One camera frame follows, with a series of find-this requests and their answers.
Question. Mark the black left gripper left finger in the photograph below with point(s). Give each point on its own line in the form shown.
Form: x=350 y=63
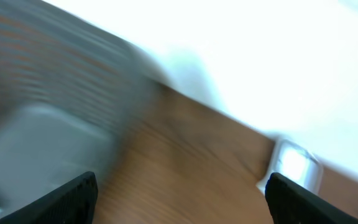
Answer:
x=72 y=203

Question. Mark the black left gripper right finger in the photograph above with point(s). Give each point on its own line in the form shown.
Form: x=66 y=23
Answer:
x=290 y=203

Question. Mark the grey plastic basket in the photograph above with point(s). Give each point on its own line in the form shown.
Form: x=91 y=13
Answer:
x=69 y=92

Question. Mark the white barcode scanner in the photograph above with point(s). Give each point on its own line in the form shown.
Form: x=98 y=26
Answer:
x=296 y=163

